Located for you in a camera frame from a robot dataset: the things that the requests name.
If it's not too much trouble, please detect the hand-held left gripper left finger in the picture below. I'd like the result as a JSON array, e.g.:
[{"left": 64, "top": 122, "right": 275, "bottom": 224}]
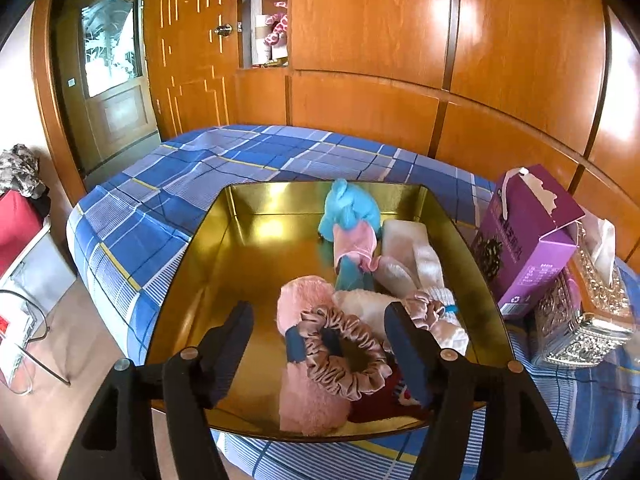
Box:
[{"left": 57, "top": 301, "right": 255, "bottom": 480}]

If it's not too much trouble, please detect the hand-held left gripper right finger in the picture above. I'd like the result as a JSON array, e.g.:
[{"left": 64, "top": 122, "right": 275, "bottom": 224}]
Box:
[{"left": 384, "top": 301, "right": 578, "bottom": 480}]

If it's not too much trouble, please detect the brown satin scrunchie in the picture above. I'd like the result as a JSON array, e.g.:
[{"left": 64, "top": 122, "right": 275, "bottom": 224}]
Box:
[{"left": 299, "top": 307, "right": 392, "bottom": 402}]

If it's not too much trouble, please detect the light pink satin scrunchie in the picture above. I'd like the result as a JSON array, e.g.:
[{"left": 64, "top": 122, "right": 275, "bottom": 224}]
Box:
[{"left": 402, "top": 291, "right": 448, "bottom": 333}]

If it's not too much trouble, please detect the red fuzzy christmas sock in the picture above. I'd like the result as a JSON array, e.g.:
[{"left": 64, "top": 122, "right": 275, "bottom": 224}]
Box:
[{"left": 347, "top": 362, "right": 433, "bottom": 423}]

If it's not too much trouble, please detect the gold tin box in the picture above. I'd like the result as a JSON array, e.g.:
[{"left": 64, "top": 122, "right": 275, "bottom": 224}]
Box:
[{"left": 145, "top": 180, "right": 516, "bottom": 443}]

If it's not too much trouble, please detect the white ribbed sock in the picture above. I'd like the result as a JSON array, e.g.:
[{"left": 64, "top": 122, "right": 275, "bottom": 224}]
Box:
[{"left": 375, "top": 250, "right": 471, "bottom": 358}]

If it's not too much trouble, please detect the pink fuzzy socks blue band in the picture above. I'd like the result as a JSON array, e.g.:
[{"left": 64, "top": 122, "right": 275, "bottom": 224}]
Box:
[{"left": 277, "top": 274, "right": 401, "bottom": 436}]

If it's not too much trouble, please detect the cream knitted sock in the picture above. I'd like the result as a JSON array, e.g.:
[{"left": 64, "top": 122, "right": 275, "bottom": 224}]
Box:
[{"left": 381, "top": 219, "right": 432, "bottom": 281}]

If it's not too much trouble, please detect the blue and pink plush toy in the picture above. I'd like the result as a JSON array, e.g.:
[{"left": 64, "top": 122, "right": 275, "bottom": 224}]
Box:
[{"left": 319, "top": 179, "right": 383, "bottom": 293}]

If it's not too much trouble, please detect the purple carton box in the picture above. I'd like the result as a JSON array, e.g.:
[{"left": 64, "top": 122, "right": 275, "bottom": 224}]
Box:
[{"left": 470, "top": 164, "right": 586, "bottom": 317}]

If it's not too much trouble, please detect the silver embossed tissue box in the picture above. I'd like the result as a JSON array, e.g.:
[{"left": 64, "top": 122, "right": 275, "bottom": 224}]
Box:
[{"left": 530, "top": 220, "right": 638, "bottom": 367}]

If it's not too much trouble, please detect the blue plaid bed sheet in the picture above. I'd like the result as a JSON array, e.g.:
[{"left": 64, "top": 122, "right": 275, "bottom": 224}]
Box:
[{"left": 66, "top": 124, "right": 640, "bottom": 480}]

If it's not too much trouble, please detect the white storage box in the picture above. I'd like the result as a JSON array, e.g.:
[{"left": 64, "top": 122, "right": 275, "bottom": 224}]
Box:
[{"left": 7, "top": 220, "right": 78, "bottom": 311}]

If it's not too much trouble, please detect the white tissue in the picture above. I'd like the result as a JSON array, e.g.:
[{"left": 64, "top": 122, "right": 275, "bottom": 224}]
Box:
[{"left": 582, "top": 210, "right": 617, "bottom": 281}]

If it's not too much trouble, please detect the red bag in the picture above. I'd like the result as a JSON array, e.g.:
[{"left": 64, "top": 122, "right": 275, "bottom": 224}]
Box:
[{"left": 0, "top": 190, "right": 43, "bottom": 276}]

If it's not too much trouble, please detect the wooden door with glass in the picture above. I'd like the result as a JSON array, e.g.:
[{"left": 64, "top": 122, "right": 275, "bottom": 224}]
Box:
[{"left": 52, "top": 0, "right": 161, "bottom": 176}]

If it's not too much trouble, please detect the camouflage cloth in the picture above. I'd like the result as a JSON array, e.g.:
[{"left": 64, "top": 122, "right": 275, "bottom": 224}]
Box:
[{"left": 0, "top": 144, "right": 48, "bottom": 198}]

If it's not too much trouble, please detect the pink giraffe plush toy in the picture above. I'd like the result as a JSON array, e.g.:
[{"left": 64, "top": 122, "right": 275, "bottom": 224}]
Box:
[{"left": 265, "top": 1, "right": 291, "bottom": 48}]

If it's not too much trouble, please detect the wooden wardrobe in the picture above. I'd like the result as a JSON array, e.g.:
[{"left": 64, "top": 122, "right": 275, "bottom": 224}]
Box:
[{"left": 145, "top": 0, "right": 640, "bottom": 241}]

